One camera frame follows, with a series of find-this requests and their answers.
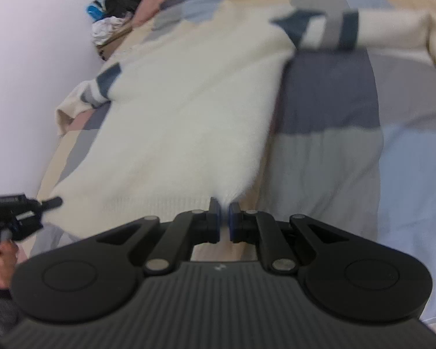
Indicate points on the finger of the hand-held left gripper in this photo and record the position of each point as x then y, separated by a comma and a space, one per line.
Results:
52, 202

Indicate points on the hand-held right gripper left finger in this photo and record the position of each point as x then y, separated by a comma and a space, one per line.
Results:
213, 221

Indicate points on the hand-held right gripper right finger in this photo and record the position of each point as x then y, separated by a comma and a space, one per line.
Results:
234, 225

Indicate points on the pile of clothes on nightstand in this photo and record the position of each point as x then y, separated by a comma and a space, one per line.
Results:
123, 0

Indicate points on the person's left hand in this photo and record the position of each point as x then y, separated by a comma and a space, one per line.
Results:
3, 261

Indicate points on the person's jeans leg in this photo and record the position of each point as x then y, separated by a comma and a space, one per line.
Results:
0, 316

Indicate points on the checked patchwork duvet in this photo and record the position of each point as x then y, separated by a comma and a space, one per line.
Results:
330, 152

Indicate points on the cardboard box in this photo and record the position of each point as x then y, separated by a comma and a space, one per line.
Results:
109, 49

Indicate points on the white crumpled cloth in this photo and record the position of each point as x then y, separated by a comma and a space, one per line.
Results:
107, 31

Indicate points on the blue bottle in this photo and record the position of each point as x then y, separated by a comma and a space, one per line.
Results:
94, 11

